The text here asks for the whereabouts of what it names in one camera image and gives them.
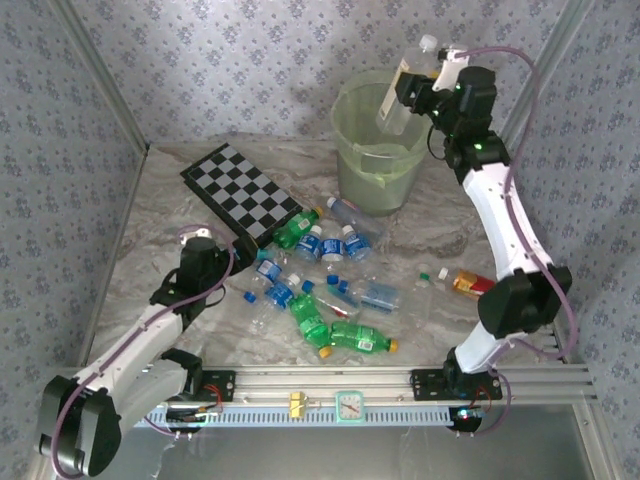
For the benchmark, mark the large clear bottle white cap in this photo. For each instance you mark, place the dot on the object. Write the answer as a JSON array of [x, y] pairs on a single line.
[[390, 95]]

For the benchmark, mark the Pocari Sweat blue label bottle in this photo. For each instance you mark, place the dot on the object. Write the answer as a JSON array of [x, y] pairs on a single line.
[[309, 246], [358, 246]]

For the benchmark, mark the clear bottle red purple label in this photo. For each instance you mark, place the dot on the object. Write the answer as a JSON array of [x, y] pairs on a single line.
[[360, 217]]

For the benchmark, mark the red yellow label bottle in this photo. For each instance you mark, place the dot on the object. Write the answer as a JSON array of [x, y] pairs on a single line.
[[467, 282]]

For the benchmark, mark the clear bottle green cap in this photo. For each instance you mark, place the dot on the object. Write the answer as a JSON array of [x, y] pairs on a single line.
[[425, 276]]

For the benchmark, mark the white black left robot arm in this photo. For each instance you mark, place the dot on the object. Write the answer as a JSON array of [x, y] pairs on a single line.
[[135, 340]]

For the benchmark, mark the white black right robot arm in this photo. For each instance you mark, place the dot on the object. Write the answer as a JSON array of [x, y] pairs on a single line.
[[505, 225]]

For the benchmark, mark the grey mesh waste bin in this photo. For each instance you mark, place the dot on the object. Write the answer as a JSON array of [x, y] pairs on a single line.
[[360, 200]]

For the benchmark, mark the black grey folding chessboard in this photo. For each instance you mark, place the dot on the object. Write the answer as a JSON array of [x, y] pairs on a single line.
[[235, 190]]

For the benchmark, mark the small yellow block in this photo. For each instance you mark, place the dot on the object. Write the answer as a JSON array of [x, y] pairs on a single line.
[[298, 404]]

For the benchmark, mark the small teal clock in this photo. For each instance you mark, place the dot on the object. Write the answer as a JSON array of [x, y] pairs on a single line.
[[350, 406]]

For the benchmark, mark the grey metal panel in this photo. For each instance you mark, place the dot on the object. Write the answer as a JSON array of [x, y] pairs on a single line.
[[350, 450]]

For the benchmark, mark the aluminium side rail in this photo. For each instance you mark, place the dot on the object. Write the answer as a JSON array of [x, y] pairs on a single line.
[[115, 255], [554, 345]]

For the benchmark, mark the aluminium frame post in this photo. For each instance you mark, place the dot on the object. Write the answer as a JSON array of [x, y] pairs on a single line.
[[109, 85], [556, 50]]

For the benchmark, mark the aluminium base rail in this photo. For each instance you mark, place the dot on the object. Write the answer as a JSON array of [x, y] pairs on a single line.
[[325, 382]]

